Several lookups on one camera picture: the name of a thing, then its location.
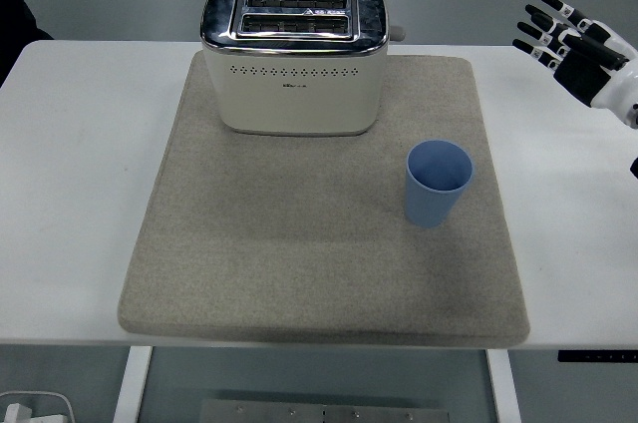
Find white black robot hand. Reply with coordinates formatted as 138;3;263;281
512;0;638;130

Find blue plastic cup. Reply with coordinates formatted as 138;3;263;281
404;139;476;229

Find black table control panel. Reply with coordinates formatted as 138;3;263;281
557;350;638;364

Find cream and chrome toaster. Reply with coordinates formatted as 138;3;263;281
200;0;407;138

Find white table leg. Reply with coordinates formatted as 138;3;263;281
111;345;154;423
485;348;522;423

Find beige felt table mat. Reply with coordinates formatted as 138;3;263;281
117;52;531;348

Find grey metal plate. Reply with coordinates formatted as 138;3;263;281
198;398;451;423

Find person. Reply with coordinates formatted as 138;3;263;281
0;0;54;90

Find white block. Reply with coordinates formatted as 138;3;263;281
1;402;34;423

